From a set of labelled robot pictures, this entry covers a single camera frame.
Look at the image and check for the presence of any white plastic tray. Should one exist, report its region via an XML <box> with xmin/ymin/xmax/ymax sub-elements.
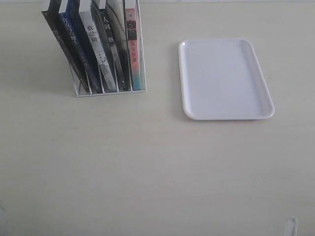
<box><xmin>178</xmin><ymin>38</ymin><xmax>275</xmax><ymax>121</ymax></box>

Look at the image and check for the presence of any pink and teal book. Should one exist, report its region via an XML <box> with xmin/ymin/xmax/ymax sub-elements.
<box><xmin>123</xmin><ymin>0</ymin><xmax>142</xmax><ymax>91</ymax></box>

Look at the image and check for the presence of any grey white cat book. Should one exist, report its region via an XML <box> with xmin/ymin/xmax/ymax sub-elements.
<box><xmin>79</xmin><ymin>0</ymin><xmax>117</xmax><ymax>92</ymax></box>

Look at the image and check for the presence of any black spine book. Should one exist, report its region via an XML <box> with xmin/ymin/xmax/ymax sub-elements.
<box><xmin>97</xmin><ymin>0</ymin><xmax>130</xmax><ymax>91</ymax></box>

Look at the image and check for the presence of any dark grey Rashomon book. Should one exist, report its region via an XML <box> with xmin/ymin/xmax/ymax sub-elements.
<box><xmin>42</xmin><ymin>0</ymin><xmax>90</xmax><ymax>92</ymax></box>

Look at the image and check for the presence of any white wire book rack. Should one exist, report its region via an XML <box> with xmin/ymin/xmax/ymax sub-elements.
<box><xmin>76</xmin><ymin>0</ymin><xmax>147</xmax><ymax>97</ymax></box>

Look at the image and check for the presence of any blue moon cover book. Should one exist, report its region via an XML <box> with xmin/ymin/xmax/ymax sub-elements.
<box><xmin>59</xmin><ymin>0</ymin><xmax>103</xmax><ymax>93</ymax></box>

